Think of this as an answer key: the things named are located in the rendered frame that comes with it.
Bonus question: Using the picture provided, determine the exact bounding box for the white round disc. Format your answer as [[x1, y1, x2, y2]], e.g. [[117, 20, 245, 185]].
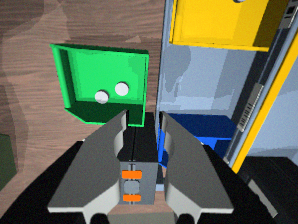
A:
[[115, 81, 129, 96], [95, 90, 109, 104]]

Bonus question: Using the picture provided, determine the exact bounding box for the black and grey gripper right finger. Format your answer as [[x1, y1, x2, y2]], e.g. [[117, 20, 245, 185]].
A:
[[159, 111, 277, 224]]

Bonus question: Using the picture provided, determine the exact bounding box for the yellow flat bar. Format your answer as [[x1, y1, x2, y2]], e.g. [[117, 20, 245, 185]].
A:
[[231, 28, 298, 173]]

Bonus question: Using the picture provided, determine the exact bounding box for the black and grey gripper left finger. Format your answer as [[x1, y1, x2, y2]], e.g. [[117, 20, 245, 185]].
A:
[[0, 109, 129, 224]]

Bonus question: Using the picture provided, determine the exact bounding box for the green bin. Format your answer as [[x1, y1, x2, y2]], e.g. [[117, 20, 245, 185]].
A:
[[49, 43, 149, 127]]

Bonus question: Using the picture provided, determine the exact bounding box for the yellow open bin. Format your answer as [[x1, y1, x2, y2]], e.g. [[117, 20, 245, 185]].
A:
[[169, 0, 289, 51]]

